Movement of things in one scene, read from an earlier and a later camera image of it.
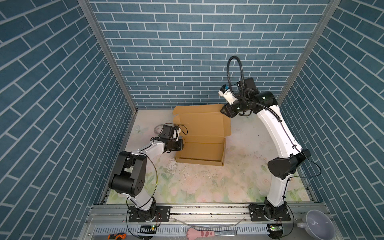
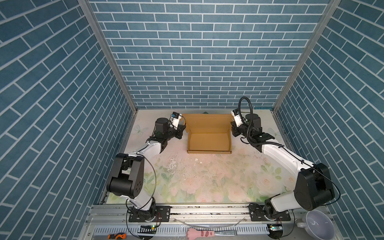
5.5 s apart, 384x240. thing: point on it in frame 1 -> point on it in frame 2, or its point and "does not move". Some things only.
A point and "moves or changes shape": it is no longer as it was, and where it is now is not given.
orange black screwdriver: x=116 y=236 does not move
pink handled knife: x=193 y=233 does not move
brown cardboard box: x=204 y=129 moves or changes shape
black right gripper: x=228 y=111 -> x=234 y=127
